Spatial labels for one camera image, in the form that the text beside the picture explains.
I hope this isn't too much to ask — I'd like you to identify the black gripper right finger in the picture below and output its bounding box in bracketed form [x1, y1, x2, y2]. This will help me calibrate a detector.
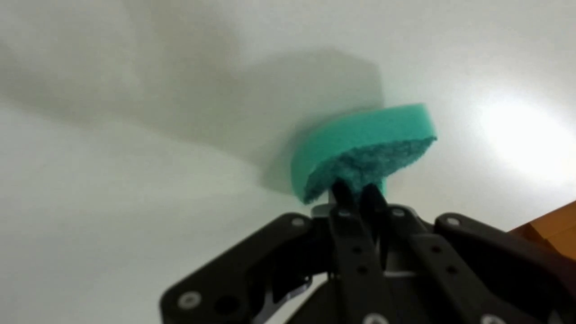
[358, 185, 515, 324]

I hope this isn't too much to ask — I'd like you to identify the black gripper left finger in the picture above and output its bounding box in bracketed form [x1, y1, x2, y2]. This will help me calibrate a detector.
[329, 181, 385, 324]

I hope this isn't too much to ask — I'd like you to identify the green sponge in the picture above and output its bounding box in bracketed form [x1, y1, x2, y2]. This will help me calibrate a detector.
[290, 104, 437, 203]

